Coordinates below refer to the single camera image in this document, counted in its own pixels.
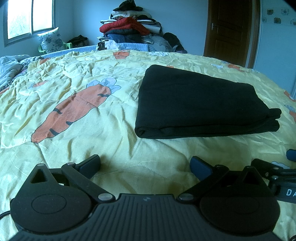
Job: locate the green plastic chair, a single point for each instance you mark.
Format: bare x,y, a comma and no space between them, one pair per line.
67,45

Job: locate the black pants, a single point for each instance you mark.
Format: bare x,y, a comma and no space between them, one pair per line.
196,104

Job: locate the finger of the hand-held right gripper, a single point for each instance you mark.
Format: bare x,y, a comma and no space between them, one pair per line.
291,154
263,168

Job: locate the brown wooden door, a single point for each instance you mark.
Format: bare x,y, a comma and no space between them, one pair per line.
229,32

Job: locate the black bag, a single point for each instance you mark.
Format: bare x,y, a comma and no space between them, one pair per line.
78,40

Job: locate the pile of clothes and quilts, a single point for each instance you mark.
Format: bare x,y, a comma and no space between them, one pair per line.
129,25

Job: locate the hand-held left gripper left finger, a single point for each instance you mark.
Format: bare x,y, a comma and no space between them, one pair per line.
89,165

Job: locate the white sliding wardrobe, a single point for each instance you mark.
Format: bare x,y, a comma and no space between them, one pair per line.
277,46

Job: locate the floral pillow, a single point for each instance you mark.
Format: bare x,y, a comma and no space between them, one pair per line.
50,40

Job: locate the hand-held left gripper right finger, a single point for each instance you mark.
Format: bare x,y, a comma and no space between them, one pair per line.
201,168

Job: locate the yellow carrot print blanket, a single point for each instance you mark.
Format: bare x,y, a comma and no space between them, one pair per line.
115,143

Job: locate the white crumpled quilt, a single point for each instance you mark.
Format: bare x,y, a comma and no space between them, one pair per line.
9,67

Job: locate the black cloth bundle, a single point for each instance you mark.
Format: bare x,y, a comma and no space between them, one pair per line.
173,41

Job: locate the window with grey frame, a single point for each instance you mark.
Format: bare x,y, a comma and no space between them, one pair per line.
30,16

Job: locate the blue quilted bedspread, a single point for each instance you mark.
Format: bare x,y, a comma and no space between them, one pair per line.
131,47

